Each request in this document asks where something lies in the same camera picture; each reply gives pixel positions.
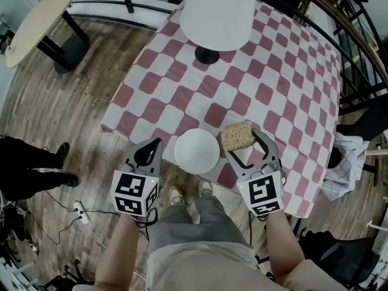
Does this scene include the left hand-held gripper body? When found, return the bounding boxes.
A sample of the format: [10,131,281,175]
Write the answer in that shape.
[110,160,162,217]

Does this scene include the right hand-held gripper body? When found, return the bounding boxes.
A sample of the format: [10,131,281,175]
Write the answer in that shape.
[237,161,288,218]

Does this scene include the beige porous sponge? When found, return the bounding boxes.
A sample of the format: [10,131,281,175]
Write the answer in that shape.
[219,120,256,152]

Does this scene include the white round plate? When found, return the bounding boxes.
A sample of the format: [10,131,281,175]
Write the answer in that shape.
[173,127,220,176]

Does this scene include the person's right forearm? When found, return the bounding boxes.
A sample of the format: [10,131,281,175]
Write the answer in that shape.
[264,210,307,285]

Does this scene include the person's left forearm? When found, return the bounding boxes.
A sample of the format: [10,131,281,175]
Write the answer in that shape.
[95,213,150,291]

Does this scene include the person's left beige shoe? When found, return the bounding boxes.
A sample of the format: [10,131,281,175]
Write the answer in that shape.
[167,184,187,206]

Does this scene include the person's beige shoe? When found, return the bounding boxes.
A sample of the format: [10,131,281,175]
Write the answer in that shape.
[167,184,187,206]
[198,178,215,199]

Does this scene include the person's right beige shoe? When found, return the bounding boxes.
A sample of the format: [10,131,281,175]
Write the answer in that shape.
[198,178,215,199]

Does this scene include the white power strip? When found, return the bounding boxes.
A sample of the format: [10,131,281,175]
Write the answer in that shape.
[73,200,90,224]

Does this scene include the red white checkered tablecloth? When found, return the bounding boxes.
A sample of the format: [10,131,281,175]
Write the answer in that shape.
[99,0,343,219]

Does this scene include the person's grey trousers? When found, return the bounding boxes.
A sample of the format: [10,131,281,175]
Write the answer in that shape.
[146,195,253,255]

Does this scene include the white checked shirt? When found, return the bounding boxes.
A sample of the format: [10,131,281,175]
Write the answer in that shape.
[320,131,371,202]

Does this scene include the black mesh office chair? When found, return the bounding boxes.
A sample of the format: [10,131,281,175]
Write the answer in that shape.
[326,96,388,170]

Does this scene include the person's beige shirt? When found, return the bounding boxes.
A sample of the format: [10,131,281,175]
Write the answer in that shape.
[146,242,351,291]

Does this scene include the white shade table lamp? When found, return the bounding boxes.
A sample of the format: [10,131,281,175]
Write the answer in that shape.
[179,0,258,65]

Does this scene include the round wooden table black base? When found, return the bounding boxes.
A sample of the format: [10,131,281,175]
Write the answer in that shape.
[5,0,90,74]

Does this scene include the white floor cable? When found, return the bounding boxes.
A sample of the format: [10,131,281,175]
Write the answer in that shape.
[86,222,109,250]

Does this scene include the black floor cable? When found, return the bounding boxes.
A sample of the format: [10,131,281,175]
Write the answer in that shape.
[18,189,122,246]

